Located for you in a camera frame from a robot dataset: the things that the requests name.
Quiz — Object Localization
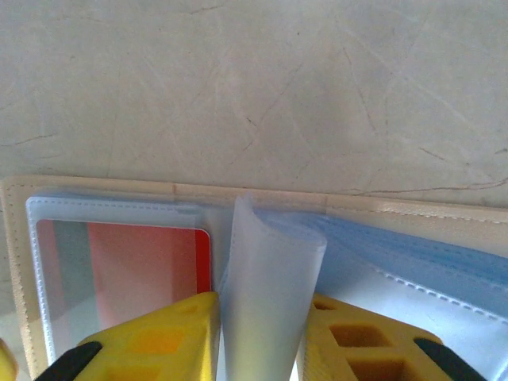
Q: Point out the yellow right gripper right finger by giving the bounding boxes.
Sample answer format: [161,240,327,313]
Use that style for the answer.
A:
[301,293,489,381]

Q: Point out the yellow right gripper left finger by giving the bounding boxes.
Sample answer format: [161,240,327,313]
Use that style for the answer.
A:
[39,291,221,381]

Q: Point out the beige card holder blue sleeves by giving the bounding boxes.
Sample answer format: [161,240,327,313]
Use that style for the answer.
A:
[0,174,508,381]

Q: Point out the red grey striped card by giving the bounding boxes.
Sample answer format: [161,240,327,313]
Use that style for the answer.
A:
[36,219,212,358]

